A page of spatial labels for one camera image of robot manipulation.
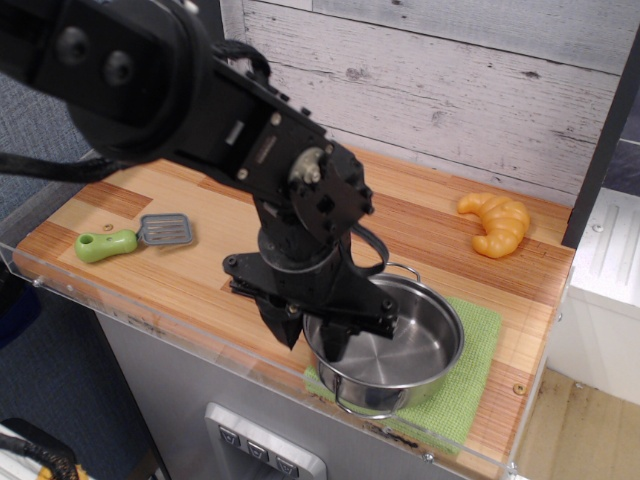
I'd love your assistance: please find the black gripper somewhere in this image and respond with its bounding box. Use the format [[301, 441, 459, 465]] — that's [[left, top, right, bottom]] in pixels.
[[223, 235, 399, 361]]

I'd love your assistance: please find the stainless steel pot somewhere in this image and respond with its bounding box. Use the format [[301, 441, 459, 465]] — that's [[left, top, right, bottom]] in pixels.
[[303, 262, 465, 420]]

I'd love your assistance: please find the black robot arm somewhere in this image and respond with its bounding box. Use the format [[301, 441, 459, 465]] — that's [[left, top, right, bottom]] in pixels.
[[1, 1, 399, 360]]

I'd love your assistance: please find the green cloth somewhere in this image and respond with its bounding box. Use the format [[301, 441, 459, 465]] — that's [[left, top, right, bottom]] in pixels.
[[303, 296, 503, 457]]

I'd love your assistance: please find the silver dispenser panel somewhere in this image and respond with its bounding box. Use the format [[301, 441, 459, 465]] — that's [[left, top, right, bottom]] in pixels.
[[204, 402, 328, 479]]

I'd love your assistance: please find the clear acrylic guard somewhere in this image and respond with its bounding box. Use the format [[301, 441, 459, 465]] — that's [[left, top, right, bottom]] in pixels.
[[1, 150, 574, 479]]

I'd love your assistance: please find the orange plastic croissant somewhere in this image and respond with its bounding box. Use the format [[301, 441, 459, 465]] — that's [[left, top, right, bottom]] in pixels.
[[457, 193, 531, 259]]

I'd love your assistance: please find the white appliance right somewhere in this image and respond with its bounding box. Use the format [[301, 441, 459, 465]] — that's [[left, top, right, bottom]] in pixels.
[[547, 188, 639, 404]]

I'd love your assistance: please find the yellow black object corner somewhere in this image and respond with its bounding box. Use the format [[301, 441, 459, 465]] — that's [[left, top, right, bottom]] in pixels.
[[1, 432, 89, 479]]

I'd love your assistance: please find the black cable loop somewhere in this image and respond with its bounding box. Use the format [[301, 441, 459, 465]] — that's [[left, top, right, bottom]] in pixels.
[[349, 222, 392, 277]]

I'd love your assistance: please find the green handled grey spatula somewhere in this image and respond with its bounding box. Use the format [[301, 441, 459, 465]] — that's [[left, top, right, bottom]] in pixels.
[[74, 213, 194, 264]]

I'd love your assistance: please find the dark grey right post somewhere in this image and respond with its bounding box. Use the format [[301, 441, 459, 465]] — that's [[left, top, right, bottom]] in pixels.
[[562, 31, 639, 249]]

